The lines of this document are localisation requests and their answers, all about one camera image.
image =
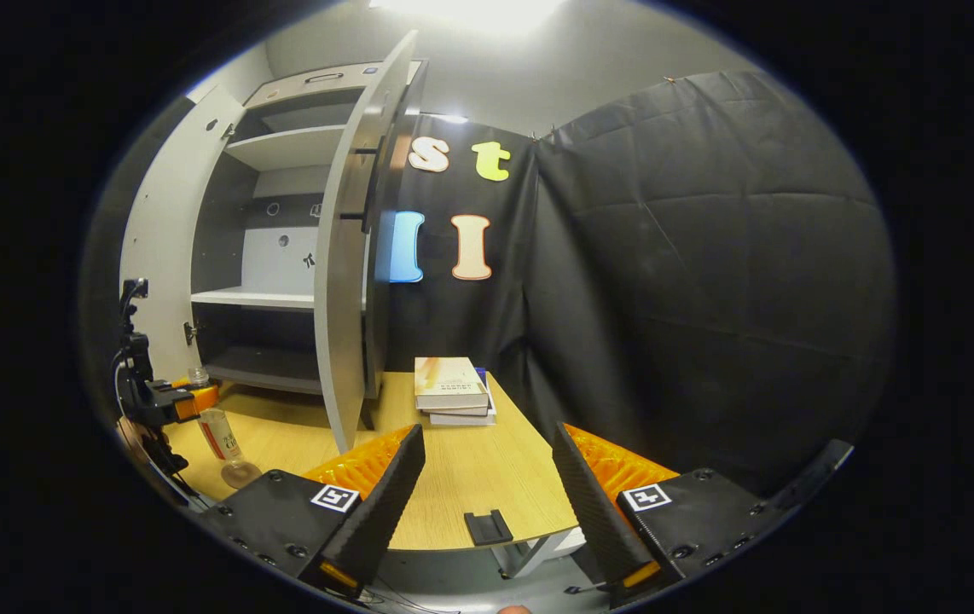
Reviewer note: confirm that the large ceiling light panel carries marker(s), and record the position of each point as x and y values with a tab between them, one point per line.
470	8

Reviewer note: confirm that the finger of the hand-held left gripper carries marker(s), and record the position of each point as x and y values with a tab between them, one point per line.
205	399

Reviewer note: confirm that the grey cabinet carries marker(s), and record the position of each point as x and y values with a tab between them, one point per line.
282	145

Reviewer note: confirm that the clear plastic bottle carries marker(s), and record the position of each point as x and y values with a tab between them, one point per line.
218	435

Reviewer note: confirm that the black backdrop cloth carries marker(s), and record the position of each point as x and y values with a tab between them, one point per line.
709	298

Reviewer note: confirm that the grey cabinet drawer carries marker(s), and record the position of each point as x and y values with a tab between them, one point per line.
316	83

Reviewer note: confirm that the black table clip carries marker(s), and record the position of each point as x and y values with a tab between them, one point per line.
487	529

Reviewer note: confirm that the white table leg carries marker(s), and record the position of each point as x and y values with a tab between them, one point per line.
530	554

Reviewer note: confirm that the white thin book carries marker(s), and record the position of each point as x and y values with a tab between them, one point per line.
466	421

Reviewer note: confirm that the beige cover book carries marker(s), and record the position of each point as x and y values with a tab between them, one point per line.
449	379

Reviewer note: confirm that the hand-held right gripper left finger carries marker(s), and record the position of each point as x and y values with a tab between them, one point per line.
385	512

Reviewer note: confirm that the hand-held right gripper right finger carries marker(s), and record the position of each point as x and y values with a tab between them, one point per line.
594	512

